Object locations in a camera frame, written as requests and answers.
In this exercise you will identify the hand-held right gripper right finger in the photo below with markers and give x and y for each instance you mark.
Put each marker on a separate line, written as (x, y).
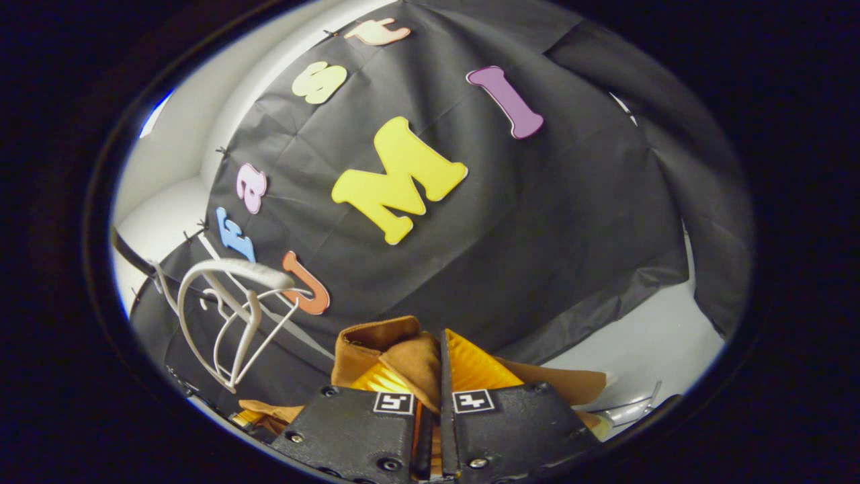
(524, 423)

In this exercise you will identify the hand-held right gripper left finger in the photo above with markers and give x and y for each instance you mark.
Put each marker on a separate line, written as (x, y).
(349, 430)

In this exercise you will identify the brown short-sleeved shirt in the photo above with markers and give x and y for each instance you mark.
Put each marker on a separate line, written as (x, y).
(403, 353)

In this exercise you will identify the white laundry hamper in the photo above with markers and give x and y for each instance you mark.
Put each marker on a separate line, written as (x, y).
(625, 410)

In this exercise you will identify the white plastic hanger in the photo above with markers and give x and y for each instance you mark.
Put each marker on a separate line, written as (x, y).
(235, 265)
(282, 292)

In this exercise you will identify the black clothes rack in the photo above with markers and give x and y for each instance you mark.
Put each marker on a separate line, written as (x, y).
(131, 254)

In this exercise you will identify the black backdrop cloth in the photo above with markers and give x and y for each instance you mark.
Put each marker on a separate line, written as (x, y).
(537, 235)

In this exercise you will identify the row of small backdrop clips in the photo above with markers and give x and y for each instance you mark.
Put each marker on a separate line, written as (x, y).
(220, 152)

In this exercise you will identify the ceiling light panel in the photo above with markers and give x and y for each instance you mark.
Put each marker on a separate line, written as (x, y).
(154, 114)

